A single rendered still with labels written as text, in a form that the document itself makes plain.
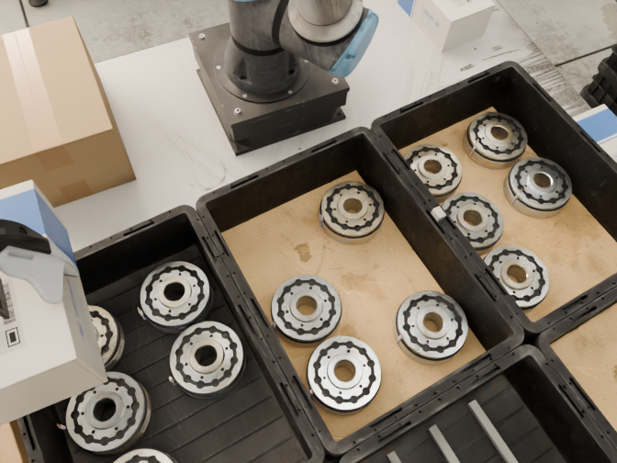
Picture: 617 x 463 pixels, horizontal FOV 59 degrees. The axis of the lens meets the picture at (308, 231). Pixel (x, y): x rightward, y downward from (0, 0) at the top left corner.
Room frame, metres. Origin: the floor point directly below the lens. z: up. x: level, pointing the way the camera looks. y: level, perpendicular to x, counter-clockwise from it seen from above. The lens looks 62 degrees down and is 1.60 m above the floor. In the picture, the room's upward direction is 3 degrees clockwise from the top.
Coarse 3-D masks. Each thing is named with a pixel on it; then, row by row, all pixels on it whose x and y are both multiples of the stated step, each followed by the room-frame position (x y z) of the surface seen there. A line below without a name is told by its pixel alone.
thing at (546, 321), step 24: (480, 72) 0.68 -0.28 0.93; (432, 96) 0.62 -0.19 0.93; (384, 120) 0.56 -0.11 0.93; (384, 144) 0.51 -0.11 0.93; (408, 168) 0.48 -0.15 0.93; (456, 240) 0.36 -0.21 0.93; (480, 264) 0.32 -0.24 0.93; (504, 288) 0.28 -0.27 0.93; (600, 288) 0.29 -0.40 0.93; (552, 312) 0.25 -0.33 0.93; (528, 336) 0.23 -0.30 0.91
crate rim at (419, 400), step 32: (288, 160) 0.48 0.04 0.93; (384, 160) 0.49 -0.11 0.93; (224, 192) 0.41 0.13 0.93; (416, 192) 0.43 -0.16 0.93; (224, 256) 0.31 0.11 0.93; (480, 288) 0.28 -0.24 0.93; (256, 320) 0.22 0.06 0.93; (512, 320) 0.24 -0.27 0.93; (448, 384) 0.15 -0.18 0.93; (320, 416) 0.11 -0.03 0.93; (384, 416) 0.11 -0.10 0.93; (352, 448) 0.07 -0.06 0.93
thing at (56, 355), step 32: (0, 192) 0.27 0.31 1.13; (32, 192) 0.27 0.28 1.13; (32, 224) 0.24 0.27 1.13; (64, 224) 0.28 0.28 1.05; (32, 288) 0.17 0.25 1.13; (64, 288) 0.18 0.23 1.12; (0, 320) 0.14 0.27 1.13; (32, 320) 0.14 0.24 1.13; (64, 320) 0.14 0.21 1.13; (0, 352) 0.11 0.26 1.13; (32, 352) 0.11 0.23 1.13; (64, 352) 0.12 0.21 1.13; (96, 352) 0.14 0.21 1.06; (0, 384) 0.09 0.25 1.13; (32, 384) 0.09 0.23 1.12; (64, 384) 0.10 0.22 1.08; (96, 384) 0.11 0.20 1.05; (0, 416) 0.07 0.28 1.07
